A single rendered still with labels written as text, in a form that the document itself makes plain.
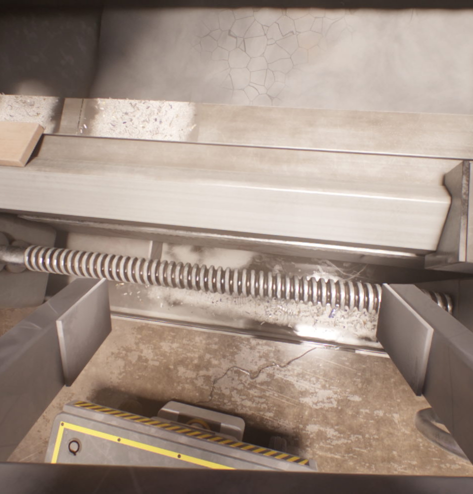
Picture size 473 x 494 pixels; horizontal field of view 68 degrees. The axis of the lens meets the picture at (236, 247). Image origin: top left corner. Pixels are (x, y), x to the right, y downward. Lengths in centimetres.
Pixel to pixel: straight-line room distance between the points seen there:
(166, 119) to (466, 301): 41
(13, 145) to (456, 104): 58
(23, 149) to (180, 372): 96
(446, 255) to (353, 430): 97
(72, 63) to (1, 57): 14
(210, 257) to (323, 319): 29
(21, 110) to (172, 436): 78
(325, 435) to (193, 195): 103
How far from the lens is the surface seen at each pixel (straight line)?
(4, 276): 73
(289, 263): 81
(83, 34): 74
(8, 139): 52
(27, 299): 78
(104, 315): 16
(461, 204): 38
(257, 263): 82
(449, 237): 40
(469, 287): 49
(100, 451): 108
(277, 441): 118
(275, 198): 38
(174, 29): 67
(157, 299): 86
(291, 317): 81
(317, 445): 130
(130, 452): 105
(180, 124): 44
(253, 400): 126
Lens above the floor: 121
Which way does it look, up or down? 79 degrees down
